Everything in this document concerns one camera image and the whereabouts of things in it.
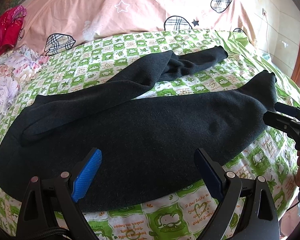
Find white wall cable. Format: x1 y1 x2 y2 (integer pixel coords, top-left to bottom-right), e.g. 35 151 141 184
262 8 272 55

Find black pants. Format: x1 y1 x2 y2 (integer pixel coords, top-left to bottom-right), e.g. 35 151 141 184
0 46 277 212

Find red garment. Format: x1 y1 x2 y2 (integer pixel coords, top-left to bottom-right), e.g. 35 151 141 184
0 5 27 55

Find pink heart pattern quilt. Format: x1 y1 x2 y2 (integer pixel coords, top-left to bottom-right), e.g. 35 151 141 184
17 0 256 56

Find floral purple pillow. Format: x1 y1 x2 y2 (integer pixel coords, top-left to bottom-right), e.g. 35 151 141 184
0 45 49 119

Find green checkered bed sheet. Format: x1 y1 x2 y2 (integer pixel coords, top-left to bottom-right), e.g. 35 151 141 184
0 29 300 239

